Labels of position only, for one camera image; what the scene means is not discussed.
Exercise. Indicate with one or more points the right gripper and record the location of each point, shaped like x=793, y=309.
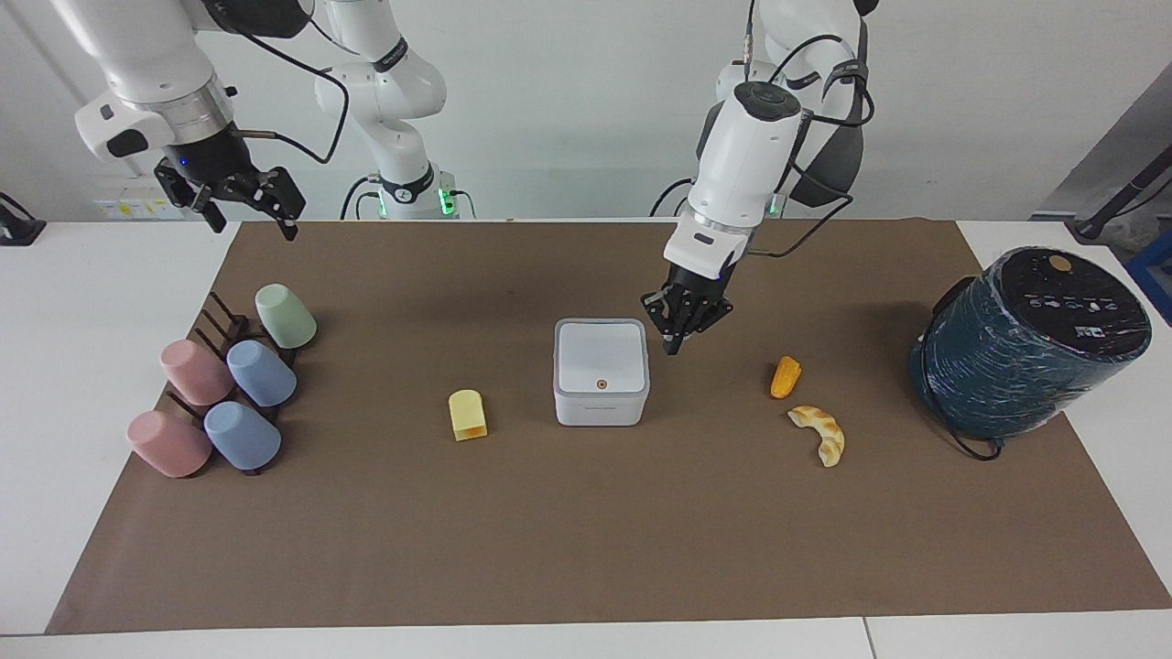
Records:
x=209, y=156

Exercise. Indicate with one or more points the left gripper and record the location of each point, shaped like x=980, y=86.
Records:
x=696, y=284

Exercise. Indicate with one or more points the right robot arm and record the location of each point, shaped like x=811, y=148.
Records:
x=146, y=64

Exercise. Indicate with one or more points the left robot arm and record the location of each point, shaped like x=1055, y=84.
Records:
x=746, y=156

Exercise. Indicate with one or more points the white square lidded bin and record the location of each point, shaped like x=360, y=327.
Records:
x=602, y=366

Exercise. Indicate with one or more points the orange corn toy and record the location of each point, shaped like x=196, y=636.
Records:
x=786, y=378

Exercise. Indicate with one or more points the dark brown cup rack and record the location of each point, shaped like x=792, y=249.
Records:
x=229, y=327

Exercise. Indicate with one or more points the green cup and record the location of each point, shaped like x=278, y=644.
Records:
x=286, y=316

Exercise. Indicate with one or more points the croissant toy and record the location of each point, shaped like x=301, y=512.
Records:
x=827, y=435

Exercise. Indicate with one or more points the blue cup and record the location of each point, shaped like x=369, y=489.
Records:
x=242, y=437
x=263, y=373

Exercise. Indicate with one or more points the pink cup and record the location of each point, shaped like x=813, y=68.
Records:
x=195, y=373
x=168, y=445

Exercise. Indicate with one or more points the black stand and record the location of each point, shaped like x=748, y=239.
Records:
x=18, y=229
x=1122, y=201

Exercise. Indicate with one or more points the yellow block toy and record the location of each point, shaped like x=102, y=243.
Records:
x=468, y=416

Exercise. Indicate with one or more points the dark teal wrapped cylinder appliance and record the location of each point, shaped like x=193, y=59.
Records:
x=1025, y=357

